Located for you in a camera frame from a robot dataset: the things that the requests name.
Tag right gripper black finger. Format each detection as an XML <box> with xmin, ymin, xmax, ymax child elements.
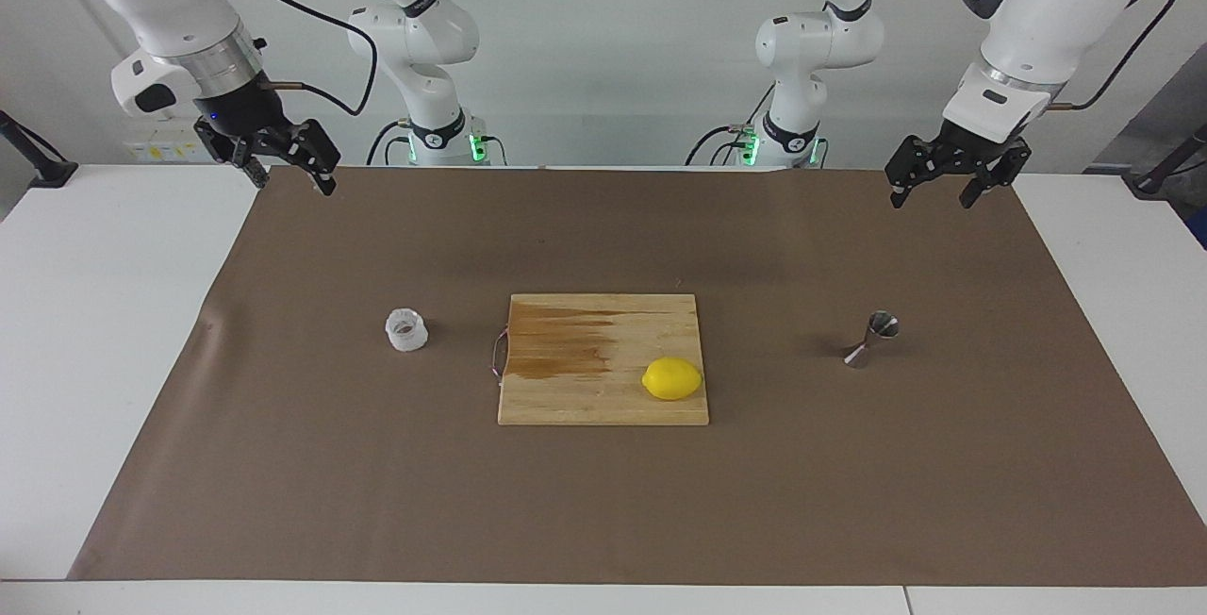
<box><xmin>281</xmin><ymin>119</ymin><xmax>341</xmax><ymax>197</ymax></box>
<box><xmin>194</xmin><ymin>121</ymin><xmax>272</xmax><ymax>191</ymax></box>

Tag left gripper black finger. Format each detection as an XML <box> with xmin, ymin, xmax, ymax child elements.
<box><xmin>959</xmin><ymin>143</ymin><xmax>1033</xmax><ymax>211</ymax></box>
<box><xmin>885</xmin><ymin>134</ymin><xmax>955</xmax><ymax>211</ymax></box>

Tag steel double jigger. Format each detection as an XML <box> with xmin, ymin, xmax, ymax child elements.
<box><xmin>843</xmin><ymin>310</ymin><xmax>901</xmax><ymax>370</ymax></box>

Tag black clamp stand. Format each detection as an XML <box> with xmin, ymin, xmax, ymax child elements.
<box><xmin>0</xmin><ymin>110</ymin><xmax>78</xmax><ymax>189</ymax></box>
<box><xmin>1122</xmin><ymin>123</ymin><xmax>1207</xmax><ymax>199</ymax></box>

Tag yellow lemon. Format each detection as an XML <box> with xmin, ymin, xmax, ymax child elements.
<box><xmin>641</xmin><ymin>357</ymin><xmax>705</xmax><ymax>402</ymax></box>

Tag wooden cutting board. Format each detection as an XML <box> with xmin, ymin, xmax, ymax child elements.
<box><xmin>490</xmin><ymin>292</ymin><xmax>710</xmax><ymax>427</ymax></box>

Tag brown paper table mat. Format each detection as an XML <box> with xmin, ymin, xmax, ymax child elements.
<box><xmin>68</xmin><ymin>165</ymin><xmax>1207</xmax><ymax>588</ymax></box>

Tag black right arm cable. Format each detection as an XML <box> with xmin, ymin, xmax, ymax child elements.
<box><xmin>198</xmin><ymin>0</ymin><xmax>380</xmax><ymax>118</ymax></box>

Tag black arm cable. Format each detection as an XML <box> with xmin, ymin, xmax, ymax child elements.
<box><xmin>198</xmin><ymin>0</ymin><xmax>380</xmax><ymax>118</ymax></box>
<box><xmin>863</xmin><ymin>0</ymin><xmax>1182</xmax><ymax>113</ymax></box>

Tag black right base cable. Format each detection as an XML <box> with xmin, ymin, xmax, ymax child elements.
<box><xmin>366</xmin><ymin>120</ymin><xmax>412</xmax><ymax>166</ymax></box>

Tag black base cable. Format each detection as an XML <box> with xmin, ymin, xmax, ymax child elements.
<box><xmin>686</xmin><ymin>82</ymin><xmax>776</xmax><ymax>166</ymax></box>
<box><xmin>366</xmin><ymin>120</ymin><xmax>412</xmax><ymax>166</ymax></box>

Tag white wall socket strip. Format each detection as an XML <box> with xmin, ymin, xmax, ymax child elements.
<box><xmin>123</xmin><ymin>117</ymin><xmax>214</xmax><ymax>164</ymax></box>

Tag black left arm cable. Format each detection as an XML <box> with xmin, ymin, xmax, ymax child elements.
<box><xmin>863</xmin><ymin>0</ymin><xmax>1182</xmax><ymax>113</ymax></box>

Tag black left base cable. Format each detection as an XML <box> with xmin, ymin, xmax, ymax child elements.
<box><xmin>686</xmin><ymin>82</ymin><xmax>776</xmax><ymax>166</ymax></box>

